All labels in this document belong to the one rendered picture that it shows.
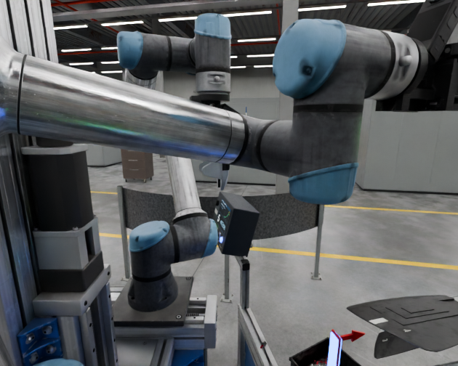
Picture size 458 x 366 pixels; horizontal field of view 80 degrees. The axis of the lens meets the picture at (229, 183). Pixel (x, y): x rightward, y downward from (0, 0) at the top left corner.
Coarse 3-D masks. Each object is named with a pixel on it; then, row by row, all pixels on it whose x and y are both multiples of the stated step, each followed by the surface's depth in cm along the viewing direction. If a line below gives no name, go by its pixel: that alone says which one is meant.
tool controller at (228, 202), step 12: (216, 204) 123; (228, 204) 109; (240, 204) 111; (216, 216) 123; (228, 216) 106; (240, 216) 104; (252, 216) 105; (228, 228) 104; (240, 228) 105; (252, 228) 106; (228, 240) 105; (240, 240) 106; (228, 252) 106; (240, 252) 107
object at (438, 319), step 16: (368, 304) 63; (384, 304) 62; (400, 304) 61; (416, 304) 60; (432, 304) 59; (448, 304) 59; (368, 320) 56; (400, 320) 54; (416, 320) 54; (432, 320) 54; (448, 320) 54; (400, 336) 48; (416, 336) 48; (432, 336) 49; (448, 336) 49
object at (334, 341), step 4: (332, 336) 51; (332, 340) 51; (336, 340) 50; (332, 344) 51; (336, 344) 50; (332, 348) 51; (336, 348) 50; (332, 352) 51; (336, 352) 50; (332, 356) 52; (336, 356) 51; (328, 360) 53; (332, 360) 52; (336, 360) 51; (328, 364) 53; (332, 364) 52
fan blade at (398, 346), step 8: (384, 336) 82; (392, 336) 80; (376, 344) 81; (384, 344) 79; (392, 344) 77; (400, 344) 75; (408, 344) 73; (376, 352) 79; (384, 352) 77; (392, 352) 75; (400, 352) 73
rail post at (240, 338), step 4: (240, 328) 108; (240, 332) 109; (240, 336) 109; (240, 340) 109; (240, 344) 110; (240, 348) 110; (240, 352) 110; (240, 356) 111; (240, 360) 111; (240, 364) 112
